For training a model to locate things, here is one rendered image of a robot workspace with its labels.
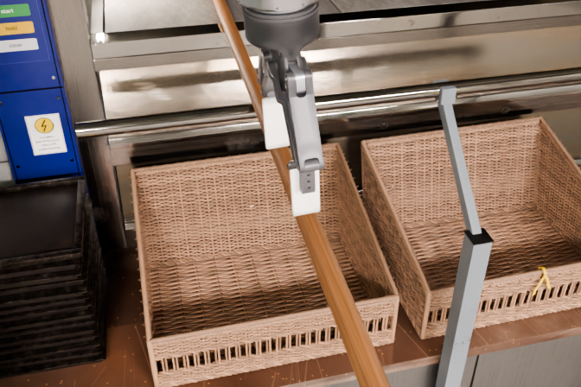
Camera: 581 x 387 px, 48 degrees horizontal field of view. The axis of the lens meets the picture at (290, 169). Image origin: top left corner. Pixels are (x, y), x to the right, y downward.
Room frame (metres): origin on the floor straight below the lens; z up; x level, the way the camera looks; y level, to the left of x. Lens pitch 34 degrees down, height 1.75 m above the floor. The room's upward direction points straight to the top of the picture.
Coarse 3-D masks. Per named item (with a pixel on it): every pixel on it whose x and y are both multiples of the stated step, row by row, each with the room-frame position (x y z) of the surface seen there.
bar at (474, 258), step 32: (320, 96) 1.12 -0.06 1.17; (352, 96) 1.12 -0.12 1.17; (384, 96) 1.14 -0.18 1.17; (416, 96) 1.15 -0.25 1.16; (448, 96) 1.16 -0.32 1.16; (96, 128) 1.01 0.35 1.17; (128, 128) 1.02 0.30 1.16; (160, 128) 1.03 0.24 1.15; (448, 128) 1.12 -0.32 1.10; (480, 256) 0.95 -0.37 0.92; (480, 288) 0.95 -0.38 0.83; (448, 320) 0.98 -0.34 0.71; (448, 352) 0.95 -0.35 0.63; (448, 384) 0.94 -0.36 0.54
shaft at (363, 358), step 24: (216, 0) 1.58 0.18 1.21; (240, 48) 1.27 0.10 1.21; (240, 72) 1.18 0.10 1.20; (288, 192) 0.77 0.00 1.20; (312, 216) 0.70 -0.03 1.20; (312, 240) 0.65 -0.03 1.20; (336, 264) 0.61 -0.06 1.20; (336, 288) 0.56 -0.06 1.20; (336, 312) 0.53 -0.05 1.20; (360, 336) 0.49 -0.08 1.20; (360, 360) 0.46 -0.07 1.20; (360, 384) 0.44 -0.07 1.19; (384, 384) 0.43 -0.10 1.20
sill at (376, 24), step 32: (512, 0) 1.66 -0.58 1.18; (544, 0) 1.66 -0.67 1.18; (576, 0) 1.66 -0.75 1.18; (128, 32) 1.44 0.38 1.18; (160, 32) 1.44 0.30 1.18; (192, 32) 1.44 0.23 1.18; (224, 32) 1.44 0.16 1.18; (320, 32) 1.49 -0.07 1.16; (352, 32) 1.51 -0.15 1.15; (384, 32) 1.53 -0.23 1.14
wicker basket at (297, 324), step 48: (336, 144) 1.47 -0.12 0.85; (144, 192) 1.34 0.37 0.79; (192, 192) 1.36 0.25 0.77; (240, 192) 1.38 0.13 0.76; (336, 192) 1.44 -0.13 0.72; (144, 240) 1.30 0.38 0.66; (192, 240) 1.32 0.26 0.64; (240, 240) 1.35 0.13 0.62; (288, 240) 1.37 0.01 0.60; (336, 240) 1.39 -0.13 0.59; (144, 288) 1.02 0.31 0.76; (240, 288) 1.20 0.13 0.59; (288, 288) 1.20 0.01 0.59; (384, 288) 1.09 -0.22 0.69; (144, 336) 0.91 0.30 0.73; (192, 336) 0.92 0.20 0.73; (240, 336) 0.94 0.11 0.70; (288, 336) 1.04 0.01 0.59; (336, 336) 0.99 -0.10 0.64; (384, 336) 1.02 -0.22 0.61
